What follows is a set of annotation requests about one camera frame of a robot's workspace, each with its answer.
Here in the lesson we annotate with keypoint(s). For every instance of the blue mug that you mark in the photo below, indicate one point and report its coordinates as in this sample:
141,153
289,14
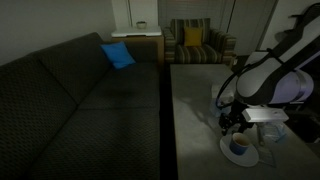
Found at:
238,146

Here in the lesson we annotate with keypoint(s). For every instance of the wooden side table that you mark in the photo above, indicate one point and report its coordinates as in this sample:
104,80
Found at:
146,45

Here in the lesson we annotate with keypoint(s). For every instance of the yellow throw pillow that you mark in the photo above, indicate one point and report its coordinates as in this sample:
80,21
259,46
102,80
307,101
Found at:
193,36

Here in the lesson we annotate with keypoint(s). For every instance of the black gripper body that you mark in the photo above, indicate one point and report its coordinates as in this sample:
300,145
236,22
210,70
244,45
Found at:
235,116

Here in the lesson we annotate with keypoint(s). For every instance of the grey window blinds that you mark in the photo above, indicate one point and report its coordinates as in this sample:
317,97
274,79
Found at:
193,8

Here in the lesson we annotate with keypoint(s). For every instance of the dark grey fabric sofa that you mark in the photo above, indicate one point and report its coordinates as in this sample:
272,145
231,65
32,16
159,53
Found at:
66,110

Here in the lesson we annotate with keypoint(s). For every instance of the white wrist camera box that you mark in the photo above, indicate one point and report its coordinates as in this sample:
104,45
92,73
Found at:
265,115

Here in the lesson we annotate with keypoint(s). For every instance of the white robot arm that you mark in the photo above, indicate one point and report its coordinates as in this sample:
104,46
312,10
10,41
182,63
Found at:
263,83

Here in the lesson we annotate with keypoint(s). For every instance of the striped armchair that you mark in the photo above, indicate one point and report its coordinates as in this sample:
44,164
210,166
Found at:
196,53

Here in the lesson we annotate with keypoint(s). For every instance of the white flat board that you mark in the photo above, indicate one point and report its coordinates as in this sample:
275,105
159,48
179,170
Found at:
136,32

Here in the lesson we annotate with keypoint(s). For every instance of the blue throw pillow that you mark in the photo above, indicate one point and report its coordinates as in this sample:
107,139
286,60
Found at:
118,55

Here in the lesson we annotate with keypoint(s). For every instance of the white closet door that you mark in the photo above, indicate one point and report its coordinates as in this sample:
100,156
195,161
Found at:
250,23

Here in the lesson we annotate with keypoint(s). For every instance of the clear plastic sheet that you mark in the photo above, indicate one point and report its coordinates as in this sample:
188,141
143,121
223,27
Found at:
268,156

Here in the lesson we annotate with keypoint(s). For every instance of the clear plastic bag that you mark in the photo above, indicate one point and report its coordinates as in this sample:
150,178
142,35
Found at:
273,131

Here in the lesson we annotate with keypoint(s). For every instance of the white round plate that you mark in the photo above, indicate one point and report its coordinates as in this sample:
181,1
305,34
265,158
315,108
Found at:
243,160

